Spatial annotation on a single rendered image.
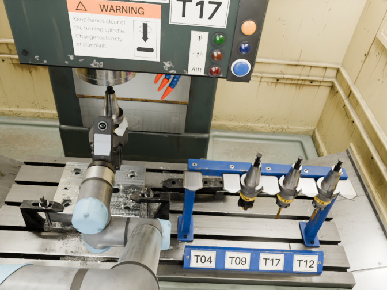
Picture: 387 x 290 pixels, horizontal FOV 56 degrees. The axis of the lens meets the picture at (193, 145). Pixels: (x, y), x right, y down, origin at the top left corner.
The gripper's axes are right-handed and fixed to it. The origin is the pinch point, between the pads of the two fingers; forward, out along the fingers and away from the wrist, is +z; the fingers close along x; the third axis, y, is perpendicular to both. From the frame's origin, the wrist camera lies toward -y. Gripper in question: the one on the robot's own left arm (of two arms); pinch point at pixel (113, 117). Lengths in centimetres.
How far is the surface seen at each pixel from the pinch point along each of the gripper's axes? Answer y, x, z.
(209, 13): -42, 22, -21
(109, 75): -19.9, 1.9, -8.7
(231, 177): 9.0, 34.6, -12.4
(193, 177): 9.0, 23.8, -13.1
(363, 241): 49, 92, -5
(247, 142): 73, 61, 75
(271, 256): 35, 51, -21
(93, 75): -19.5, -1.8, -8.8
